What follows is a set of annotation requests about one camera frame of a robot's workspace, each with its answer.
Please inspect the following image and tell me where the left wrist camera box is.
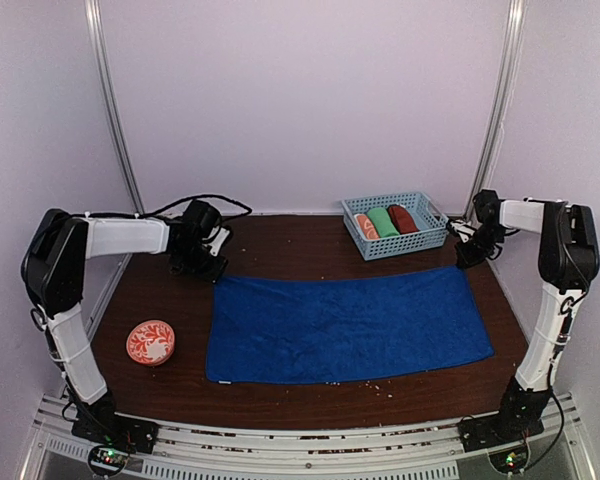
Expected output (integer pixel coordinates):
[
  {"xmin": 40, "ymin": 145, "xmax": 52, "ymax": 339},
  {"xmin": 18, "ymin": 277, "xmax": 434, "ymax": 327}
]
[{"xmin": 181, "ymin": 200, "xmax": 221, "ymax": 242}]

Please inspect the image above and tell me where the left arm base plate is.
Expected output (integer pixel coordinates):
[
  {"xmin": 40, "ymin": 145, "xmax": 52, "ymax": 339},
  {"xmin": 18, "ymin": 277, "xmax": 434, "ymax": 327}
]
[{"xmin": 71, "ymin": 409, "xmax": 159, "ymax": 454}]

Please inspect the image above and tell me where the aluminium frame post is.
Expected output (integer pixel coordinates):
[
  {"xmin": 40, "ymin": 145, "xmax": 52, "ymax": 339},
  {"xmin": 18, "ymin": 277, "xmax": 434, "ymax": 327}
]
[
  {"xmin": 463, "ymin": 0, "xmax": 526, "ymax": 220},
  {"xmin": 84, "ymin": 0, "xmax": 145, "ymax": 213}
]

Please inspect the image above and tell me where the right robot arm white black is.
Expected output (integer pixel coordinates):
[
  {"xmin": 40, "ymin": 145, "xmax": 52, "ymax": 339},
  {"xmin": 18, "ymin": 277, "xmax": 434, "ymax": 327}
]
[{"xmin": 447, "ymin": 190, "xmax": 600, "ymax": 442}]

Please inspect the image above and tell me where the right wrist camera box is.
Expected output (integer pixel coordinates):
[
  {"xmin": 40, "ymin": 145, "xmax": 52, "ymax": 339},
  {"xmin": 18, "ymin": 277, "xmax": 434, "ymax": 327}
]
[{"xmin": 472, "ymin": 189, "xmax": 501, "ymax": 225}]

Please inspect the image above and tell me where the front aluminium rail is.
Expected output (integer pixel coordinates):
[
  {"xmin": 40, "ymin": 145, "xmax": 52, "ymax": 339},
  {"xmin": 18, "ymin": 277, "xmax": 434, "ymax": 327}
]
[{"xmin": 19, "ymin": 394, "xmax": 596, "ymax": 480}]

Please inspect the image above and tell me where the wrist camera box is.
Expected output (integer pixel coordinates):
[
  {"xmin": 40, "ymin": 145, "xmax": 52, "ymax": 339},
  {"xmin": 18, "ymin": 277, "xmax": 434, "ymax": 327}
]
[
  {"xmin": 181, "ymin": 200, "xmax": 221, "ymax": 242},
  {"xmin": 472, "ymin": 189, "xmax": 501, "ymax": 225}
]

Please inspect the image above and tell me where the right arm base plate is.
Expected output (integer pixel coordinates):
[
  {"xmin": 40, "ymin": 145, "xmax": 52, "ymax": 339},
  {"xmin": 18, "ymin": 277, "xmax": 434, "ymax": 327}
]
[{"xmin": 457, "ymin": 413, "xmax": 544, "ymax": 452}]

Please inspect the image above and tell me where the left aluminium frame post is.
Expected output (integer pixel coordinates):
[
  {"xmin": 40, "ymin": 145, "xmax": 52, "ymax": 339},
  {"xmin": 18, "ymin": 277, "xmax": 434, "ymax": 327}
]
[{"xmin": 84, "ymin": 0, "xmax": 145, "ymax": 213}]

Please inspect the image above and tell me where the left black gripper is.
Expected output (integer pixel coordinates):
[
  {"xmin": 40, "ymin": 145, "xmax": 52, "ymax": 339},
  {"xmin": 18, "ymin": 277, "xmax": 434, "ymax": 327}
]
[{"xmin": 175, "ymin": 242, "xmax": 228, "ymax": 284}]

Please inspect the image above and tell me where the right aluminium frame post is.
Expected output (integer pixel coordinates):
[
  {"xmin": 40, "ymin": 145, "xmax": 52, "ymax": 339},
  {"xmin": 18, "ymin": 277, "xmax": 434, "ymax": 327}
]
[{"xmin": 463, "ymin": 0, "xmax": 526, "ymax": 220}]

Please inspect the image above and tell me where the light blue plastic basket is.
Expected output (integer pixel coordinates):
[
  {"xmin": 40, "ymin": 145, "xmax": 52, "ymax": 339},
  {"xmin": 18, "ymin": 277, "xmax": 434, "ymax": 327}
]
[{"xmin": 341, "ymin": 191, "xmax": 448, "ymax": 261}]

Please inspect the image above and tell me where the brown towel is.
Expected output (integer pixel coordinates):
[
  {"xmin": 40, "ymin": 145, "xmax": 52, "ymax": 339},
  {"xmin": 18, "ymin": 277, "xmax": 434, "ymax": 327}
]
[{"xmin": 387, "ymin": 204, "xmax": 419, "ymax": 235}]

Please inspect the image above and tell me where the orange white rolled towel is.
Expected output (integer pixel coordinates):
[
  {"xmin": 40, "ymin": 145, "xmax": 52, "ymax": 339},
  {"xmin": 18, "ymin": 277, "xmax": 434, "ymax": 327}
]
[{"xmin": 355, "ymin": 214, "xmax": 380, "ymax": 241}]

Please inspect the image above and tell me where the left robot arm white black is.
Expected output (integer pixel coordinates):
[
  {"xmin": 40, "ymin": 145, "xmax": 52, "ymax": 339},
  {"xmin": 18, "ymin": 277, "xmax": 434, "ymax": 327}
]
[{"xmin": 21, "ymin": 201, "xmax": 233, "ymax": 444}]

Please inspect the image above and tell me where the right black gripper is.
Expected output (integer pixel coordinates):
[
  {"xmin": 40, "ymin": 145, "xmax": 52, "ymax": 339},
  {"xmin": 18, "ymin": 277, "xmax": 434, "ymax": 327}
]
[{"xmin": 455, "ymin": 225, "xmax": 507, "ymax": 268}]

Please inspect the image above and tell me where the green rolled towel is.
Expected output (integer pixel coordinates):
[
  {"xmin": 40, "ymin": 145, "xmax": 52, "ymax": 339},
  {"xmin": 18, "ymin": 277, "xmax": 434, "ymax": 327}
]
[{"xmin": 366, "ymin": 207, "xmax": 400, "ymax": 238}]

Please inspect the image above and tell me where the orange patterned bowl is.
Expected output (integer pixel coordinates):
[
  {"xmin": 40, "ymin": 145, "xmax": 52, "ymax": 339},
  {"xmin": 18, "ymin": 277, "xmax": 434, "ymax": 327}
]
[{"xmin": 125, "ymin": 319, "xmax": 176, "ymax": 367}]

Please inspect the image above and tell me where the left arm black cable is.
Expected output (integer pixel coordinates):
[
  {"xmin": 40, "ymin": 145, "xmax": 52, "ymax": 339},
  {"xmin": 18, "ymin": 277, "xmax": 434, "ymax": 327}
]
[{"xmin": 139, "ymin": 195, "xmax": 255, "ymax": 221}]

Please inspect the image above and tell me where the blue towel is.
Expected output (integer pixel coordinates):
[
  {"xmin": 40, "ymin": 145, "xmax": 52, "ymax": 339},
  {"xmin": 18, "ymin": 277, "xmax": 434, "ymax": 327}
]
[{"xmin": 205, "ymin": 267, "xmax": 494, "ymax": 385}]

